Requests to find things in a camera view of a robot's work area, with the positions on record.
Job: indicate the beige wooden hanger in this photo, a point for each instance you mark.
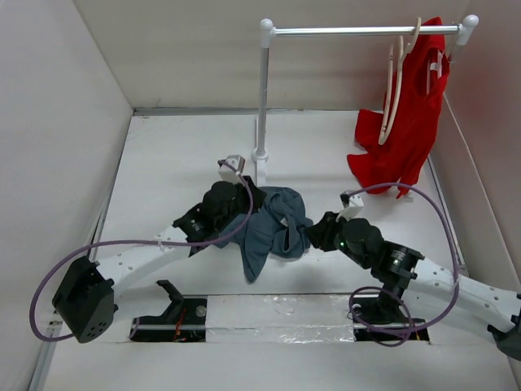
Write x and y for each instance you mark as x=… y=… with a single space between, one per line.
x=397 y=54

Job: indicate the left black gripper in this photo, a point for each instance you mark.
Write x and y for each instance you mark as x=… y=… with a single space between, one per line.
x=240 y=187

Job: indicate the red t shirt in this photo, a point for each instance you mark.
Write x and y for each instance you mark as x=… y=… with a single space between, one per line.
x=414 y=131

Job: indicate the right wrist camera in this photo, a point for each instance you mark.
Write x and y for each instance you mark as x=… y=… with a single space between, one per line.
x=352 y=204

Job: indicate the blue grey t shirt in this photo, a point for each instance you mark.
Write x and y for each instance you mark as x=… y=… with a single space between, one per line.
x=276 y=228

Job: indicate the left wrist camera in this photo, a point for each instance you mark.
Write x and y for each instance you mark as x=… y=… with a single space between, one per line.
x=230 y=167

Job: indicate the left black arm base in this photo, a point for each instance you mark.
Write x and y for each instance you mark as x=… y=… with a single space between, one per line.
x=182 y=321

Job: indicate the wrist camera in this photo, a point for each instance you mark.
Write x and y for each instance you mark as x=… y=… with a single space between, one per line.
x=352 y=204
x=230 y=167

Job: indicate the white hanger under red shirt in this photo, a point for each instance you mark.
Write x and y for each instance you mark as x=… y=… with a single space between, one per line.
x=434 y=72

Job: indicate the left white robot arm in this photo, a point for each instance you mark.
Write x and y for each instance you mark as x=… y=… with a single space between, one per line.
x=86 y=297

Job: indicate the white clothes rack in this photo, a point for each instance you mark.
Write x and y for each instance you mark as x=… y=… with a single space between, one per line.
x=268 y=32

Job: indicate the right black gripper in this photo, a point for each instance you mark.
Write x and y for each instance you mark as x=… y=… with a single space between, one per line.
x=320 y=232

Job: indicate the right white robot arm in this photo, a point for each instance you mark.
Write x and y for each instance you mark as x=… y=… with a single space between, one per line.
x=399 y=268

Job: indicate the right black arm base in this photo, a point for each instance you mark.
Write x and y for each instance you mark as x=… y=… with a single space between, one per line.
x=378 y=316

